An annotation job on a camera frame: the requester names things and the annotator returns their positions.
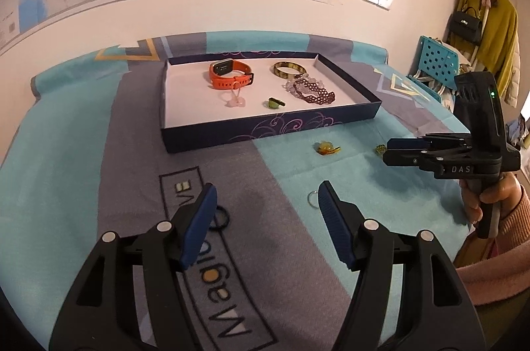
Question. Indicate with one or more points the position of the black handbag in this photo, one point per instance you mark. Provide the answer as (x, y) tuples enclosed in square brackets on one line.
[(467, 26)]

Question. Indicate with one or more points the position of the dark blue shallow cardboard box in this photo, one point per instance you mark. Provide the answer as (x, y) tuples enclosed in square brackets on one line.
[(194, 102)]

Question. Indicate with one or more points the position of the small green glass trinket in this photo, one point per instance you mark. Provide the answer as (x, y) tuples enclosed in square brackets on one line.
[(380, 149)]

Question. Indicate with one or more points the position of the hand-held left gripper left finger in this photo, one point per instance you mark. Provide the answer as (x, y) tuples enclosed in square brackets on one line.
[(198, 222)]

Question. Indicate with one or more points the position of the pile of clothes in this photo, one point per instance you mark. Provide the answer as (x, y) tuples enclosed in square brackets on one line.
[(519, 127)]

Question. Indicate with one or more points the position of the person's right forearm pink sleeve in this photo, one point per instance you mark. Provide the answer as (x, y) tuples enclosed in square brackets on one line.
[(505, 260)]

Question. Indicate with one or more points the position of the teal perforated plastic chair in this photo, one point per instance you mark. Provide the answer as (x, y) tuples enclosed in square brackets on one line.
[(434, 57)]

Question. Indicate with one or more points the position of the clothes on chair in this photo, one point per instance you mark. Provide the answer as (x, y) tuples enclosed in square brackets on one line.
[(434, 88)]

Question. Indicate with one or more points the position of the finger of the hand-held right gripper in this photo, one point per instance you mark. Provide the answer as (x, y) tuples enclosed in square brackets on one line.
[(408, 158), (408, 144)]

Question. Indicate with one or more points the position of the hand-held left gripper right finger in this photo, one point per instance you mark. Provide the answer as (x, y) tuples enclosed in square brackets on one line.
[(335, 227)]

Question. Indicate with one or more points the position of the yellow-green patterned bangle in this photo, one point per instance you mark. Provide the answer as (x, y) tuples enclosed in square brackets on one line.
[(278, 73)]

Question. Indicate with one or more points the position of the person's right hand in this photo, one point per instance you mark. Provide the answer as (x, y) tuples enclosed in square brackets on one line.
[(507, 189)]

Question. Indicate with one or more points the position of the yellow-green hanging coat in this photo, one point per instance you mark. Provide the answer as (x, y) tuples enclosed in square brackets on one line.
[(497, 40)]

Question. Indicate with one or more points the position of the teal and grey printed tablecloth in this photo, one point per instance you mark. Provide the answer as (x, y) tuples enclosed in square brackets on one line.
[(74, 135)]

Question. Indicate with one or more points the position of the orange smartwatch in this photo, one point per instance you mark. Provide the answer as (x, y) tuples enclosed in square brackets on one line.
[(219, 80)]

